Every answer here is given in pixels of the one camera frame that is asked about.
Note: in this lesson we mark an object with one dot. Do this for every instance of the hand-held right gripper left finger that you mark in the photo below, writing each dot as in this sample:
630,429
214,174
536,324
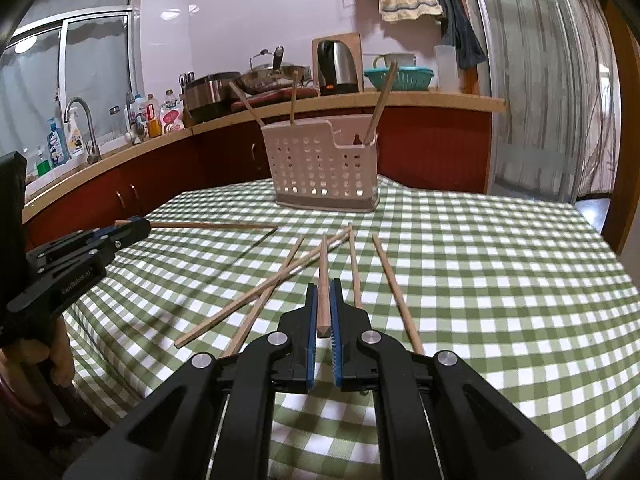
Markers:
310,340

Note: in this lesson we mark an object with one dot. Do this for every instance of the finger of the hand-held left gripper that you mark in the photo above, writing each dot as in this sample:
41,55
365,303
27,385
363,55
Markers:
310,340
130,232

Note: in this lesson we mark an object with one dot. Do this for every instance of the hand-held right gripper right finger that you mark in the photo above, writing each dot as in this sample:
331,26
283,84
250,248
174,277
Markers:
336,340

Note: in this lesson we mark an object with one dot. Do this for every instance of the light wooden chopstick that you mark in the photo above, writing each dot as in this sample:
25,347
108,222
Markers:
247,104
354,265
263,288
397,294
294,97
324,285
246,320
210,225
381,100

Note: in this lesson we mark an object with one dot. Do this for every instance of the pink perforated utensil holder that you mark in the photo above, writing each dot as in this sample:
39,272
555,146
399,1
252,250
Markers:
320,165

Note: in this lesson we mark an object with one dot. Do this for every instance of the person's left hand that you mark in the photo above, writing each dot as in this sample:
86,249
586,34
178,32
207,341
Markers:
62,355

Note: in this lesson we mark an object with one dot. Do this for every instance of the green dish soap bottle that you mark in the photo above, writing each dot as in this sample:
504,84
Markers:
43,164

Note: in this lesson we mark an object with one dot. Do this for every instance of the steel sink faucet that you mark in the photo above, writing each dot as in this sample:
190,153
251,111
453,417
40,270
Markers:
92,145

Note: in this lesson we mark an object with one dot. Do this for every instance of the blue mouthwash bottle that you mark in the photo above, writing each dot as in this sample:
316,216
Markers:
56,145

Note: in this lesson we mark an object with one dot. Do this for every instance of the white spray bottle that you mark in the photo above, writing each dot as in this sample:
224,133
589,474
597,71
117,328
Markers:
75,135

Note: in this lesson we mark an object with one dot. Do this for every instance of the cooking oil bottle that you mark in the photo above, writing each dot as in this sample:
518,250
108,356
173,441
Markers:
153,120

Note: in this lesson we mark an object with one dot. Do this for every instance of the pink seasoning packet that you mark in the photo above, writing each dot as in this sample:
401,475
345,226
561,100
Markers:
171,119

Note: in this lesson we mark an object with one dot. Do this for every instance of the clear capped bottle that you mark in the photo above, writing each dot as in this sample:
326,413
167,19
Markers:
170,99

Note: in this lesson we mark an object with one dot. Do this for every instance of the knife block with scissors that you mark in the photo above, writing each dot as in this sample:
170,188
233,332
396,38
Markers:
187,95

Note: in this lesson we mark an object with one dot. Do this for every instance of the green checkered tablecloth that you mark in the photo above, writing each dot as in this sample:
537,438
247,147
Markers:
475,285

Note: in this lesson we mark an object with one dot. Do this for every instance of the steel rice cooker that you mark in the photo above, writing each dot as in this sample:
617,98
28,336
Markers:
210,97

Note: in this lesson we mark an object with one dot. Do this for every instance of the sliding window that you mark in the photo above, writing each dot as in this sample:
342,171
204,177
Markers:
95,55

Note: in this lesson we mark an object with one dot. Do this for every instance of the steel wok with lid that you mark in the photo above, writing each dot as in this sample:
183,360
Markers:
260,77

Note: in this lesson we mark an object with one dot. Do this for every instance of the brown kitchen cabinet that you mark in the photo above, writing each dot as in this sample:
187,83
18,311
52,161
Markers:
430,140

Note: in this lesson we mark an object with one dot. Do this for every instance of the red induction cooker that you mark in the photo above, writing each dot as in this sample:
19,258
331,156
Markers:
310,94

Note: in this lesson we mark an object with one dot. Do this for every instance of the black electric kettle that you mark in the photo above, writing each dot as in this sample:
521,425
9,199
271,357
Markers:
337,67

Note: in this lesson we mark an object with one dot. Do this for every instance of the teal colander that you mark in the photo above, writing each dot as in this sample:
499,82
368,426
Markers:
415,79

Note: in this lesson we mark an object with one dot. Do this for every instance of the green and white mug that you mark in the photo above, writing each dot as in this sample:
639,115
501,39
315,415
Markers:
405,60

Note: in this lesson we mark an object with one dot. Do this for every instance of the wooden cutting board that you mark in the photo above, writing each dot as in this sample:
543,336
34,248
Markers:
352,42

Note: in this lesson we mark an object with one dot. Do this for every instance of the white plastic cup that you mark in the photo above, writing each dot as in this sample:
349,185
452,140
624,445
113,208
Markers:
446,67

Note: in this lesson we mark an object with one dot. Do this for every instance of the glass sliding door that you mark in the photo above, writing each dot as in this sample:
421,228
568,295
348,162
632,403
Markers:
540,85

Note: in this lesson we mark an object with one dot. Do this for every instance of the dark hanging cloth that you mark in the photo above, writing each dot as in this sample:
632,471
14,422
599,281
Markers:
460,25

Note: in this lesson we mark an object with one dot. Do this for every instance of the wooden door frame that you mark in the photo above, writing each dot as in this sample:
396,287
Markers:
625,135

